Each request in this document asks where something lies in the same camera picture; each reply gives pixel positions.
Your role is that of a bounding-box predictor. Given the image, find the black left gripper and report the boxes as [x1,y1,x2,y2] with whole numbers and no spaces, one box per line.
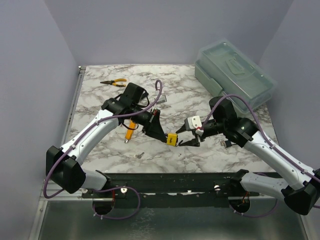
[131,105,168,142]

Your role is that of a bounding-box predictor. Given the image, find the yellow padlock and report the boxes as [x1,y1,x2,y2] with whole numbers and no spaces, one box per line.
[166,133,178,147]

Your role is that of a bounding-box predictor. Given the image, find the silver padlock keys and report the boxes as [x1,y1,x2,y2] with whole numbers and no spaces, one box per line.
[135,152,145,159]

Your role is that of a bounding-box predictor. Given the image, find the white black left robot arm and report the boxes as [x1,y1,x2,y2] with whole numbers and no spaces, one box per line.
[43,83,167,199]

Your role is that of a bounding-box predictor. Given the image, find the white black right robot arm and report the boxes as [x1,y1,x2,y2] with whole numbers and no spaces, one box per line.
[177,95,320,216]

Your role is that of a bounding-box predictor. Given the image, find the yellow utility knife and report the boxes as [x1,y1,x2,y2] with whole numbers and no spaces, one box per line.
[124,120,139,144]

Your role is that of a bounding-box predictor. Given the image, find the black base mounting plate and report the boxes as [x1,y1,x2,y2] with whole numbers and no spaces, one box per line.
[82,172,247,208]

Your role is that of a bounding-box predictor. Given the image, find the clear green plastic toolbox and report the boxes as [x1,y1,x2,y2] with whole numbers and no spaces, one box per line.
[194,39,277,109]

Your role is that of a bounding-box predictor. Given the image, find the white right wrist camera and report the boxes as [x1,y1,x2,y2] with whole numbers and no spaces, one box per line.
[184,115,204,136]

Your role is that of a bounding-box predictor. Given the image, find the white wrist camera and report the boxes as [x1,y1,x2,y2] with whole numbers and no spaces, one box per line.
[184,115,204,136]
[156,95,167,104]

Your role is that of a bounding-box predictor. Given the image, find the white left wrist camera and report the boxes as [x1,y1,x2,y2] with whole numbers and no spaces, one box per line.
[156,95,167,104]

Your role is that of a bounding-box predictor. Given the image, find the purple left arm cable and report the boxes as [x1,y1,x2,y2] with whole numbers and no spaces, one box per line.
[42,79,163,221]

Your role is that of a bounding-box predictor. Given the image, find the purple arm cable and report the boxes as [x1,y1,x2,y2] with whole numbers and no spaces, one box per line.
[199,94,320,218]
[42,79,163,221]

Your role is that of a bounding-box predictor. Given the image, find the yellow handled pliers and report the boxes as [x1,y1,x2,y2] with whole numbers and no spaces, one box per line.
[100,78,127,88]

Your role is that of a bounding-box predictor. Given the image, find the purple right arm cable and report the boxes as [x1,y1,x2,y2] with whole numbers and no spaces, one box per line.
[199,94,320,218]

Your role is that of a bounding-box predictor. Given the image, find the aluminium rail frame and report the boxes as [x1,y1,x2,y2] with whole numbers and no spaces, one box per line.
[27,65,311,240]

